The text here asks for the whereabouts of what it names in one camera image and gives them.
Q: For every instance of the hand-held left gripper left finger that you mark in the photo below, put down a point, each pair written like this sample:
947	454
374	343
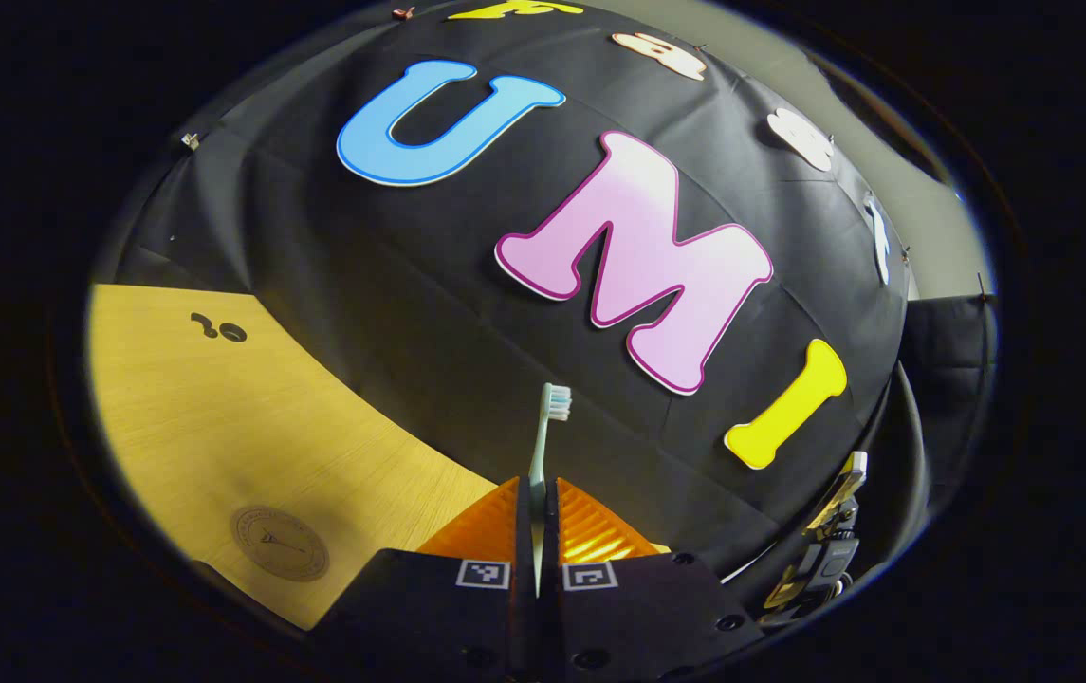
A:
524	541

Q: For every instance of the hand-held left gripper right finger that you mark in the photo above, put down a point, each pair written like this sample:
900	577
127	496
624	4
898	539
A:
550	541

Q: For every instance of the pale green toothbrush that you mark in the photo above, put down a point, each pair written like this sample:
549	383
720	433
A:
539	455

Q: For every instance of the wooden desktop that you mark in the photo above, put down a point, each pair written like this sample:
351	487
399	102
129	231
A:
201	427

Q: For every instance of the black backdrop cloth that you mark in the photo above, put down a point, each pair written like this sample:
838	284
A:
410	285

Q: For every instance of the silver clip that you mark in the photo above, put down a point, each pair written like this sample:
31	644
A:
190	140

